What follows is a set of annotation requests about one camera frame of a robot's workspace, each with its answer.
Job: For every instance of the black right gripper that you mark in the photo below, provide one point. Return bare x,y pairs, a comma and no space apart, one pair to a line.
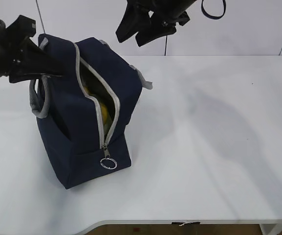
136,19

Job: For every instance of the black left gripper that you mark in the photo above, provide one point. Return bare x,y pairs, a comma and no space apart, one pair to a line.
20,58

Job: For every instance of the navy blue lunch bag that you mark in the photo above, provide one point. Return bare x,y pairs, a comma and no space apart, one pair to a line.
79,147

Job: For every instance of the yellow banana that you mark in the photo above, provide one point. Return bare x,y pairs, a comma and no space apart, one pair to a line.
104,110

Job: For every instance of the white table leg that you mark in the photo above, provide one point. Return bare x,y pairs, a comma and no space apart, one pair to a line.
271,229

